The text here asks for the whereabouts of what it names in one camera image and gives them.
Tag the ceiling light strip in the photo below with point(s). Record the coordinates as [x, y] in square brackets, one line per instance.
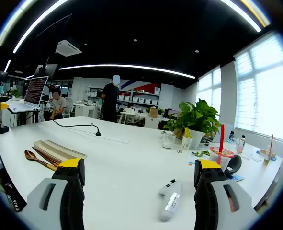
[36, 26]
[131, 66]
[246, 16]

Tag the cardboard box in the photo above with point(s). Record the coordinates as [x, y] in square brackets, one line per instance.
[153, 113]

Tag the white hand controller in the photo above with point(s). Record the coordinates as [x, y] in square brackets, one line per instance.
[171, 203]

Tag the dark hanging monitor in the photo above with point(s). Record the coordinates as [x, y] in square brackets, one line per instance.
[46, 70]

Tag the white post black base stand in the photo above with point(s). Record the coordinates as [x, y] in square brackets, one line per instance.
[3, 129]

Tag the red drinking straw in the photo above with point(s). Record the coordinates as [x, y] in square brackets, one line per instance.
[222, 136]

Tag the green potted plant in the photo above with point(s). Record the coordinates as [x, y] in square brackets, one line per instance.
[198, 115]

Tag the black round device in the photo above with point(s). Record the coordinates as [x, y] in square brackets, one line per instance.
[235, 165]

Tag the beige cutlery case base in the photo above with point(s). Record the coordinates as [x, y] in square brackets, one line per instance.
[39, 145]

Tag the clear glass cup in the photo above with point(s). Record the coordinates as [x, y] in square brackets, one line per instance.
[168, 141]

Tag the blue packet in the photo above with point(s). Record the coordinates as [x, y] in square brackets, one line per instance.
[235, 178]

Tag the window with white blinds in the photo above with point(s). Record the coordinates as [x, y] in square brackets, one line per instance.
[209, 91]
[265, 91]

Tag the tan and blue box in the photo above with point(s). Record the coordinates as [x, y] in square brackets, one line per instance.
[267, 152]

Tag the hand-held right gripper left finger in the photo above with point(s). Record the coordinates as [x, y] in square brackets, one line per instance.
[50, 203]

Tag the small jar with red straw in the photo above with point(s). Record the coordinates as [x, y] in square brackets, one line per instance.
[267, 159]

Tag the white plant pot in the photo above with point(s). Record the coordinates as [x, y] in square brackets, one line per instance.
[197, 137]

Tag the printed paper cup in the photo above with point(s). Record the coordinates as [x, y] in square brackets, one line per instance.
[186, 143]

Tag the white cabinet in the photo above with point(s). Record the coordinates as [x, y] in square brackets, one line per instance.
[85, 110]

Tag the black printed box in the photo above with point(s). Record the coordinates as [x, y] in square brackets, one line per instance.
[12, 191]

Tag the white paper card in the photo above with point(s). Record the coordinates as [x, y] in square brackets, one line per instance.
[194, 161]

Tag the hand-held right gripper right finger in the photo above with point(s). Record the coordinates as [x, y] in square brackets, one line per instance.
[239, 215]

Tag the plastic drink cup red rim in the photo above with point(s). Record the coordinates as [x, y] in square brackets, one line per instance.
[221, 158]

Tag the pink drink bottle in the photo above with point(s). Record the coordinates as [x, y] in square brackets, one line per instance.
[241, 145]

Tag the white storage shelving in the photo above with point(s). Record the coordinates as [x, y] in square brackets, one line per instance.
[136, 98]

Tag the ceiling air conditioner unit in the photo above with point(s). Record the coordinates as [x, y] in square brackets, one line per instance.
[68, 48]

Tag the wooden spoon utensil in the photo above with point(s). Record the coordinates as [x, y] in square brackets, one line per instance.
[30, 154]

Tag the laptop stand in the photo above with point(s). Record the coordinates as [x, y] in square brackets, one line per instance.
[24, 117]

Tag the wooden chopstick utensil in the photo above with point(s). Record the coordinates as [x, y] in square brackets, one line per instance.
[48, 160]
[45, 155]

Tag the open laptop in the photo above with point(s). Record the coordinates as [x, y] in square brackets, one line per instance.
[36, 91]

